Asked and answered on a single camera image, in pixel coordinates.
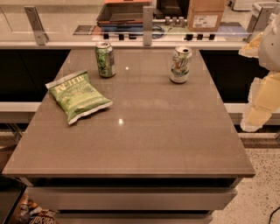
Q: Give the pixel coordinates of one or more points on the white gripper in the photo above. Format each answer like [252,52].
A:
[270,48]

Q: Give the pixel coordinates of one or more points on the white 7up can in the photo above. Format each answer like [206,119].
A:
[181,61]

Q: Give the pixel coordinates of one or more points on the green soda can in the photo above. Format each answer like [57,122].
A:
[105,59]

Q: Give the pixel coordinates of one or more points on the cardboard box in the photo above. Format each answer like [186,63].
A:
[205,15]

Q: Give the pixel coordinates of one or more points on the open dark case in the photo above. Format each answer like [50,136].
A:
[116,12]

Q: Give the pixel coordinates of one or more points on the green chip bag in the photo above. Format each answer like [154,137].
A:
[76,96]

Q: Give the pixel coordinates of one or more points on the grey drawer cabinet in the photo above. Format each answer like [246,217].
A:
[132,205]

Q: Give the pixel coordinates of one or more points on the colourful snack bag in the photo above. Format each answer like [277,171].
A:
[29,212]

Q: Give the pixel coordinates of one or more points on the right metal railing bracket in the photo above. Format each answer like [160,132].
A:
[259,21]

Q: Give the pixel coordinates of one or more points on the metal railing bracket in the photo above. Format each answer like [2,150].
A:
[39,32]
[259,21]
[147,25]

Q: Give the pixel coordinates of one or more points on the middle metal railing bracket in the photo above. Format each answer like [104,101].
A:
[147,25]

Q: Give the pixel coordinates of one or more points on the left metal railing bracket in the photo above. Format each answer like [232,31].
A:
[39,32]

